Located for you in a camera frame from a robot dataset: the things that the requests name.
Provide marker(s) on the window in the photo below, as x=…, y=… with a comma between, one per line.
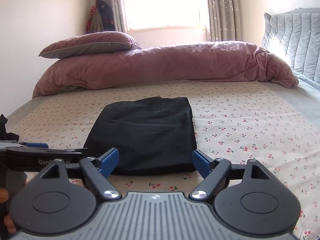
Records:
x=165, y=2

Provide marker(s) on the grey quilted headboard cushion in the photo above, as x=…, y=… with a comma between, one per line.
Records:
x=295, y=40

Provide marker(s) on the person's left hand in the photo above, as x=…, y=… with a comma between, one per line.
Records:
x=10, y=223

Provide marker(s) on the navy hanging garment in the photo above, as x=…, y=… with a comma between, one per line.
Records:
x=107, y=15

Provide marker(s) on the pink pillow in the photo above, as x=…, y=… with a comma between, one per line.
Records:
x=92, y=43

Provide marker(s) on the cherry print bed sheet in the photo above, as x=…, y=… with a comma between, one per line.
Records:
x=250, y=130

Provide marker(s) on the pink duvet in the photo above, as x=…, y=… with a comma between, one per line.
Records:
x=162, y=65

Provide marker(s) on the black pants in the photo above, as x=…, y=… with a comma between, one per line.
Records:
x=145, y=135

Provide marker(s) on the olive hanging garment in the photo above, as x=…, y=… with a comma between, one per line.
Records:
x=96, y=23

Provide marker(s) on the dark cloth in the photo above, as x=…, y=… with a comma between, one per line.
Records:
x=8, y=130

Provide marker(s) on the grey star print curtain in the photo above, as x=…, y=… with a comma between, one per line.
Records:
x=112, y=5
x=222, y=7

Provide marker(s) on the red floral hanging garment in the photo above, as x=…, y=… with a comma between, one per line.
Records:
x=89, y=20

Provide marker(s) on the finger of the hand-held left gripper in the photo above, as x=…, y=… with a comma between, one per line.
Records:
x=50, y=151
x=37, y=145

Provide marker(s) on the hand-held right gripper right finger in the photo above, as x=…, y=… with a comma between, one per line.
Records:
x=202, y=163

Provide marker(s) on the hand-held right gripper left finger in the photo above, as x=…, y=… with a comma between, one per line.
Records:
x=108, y=162

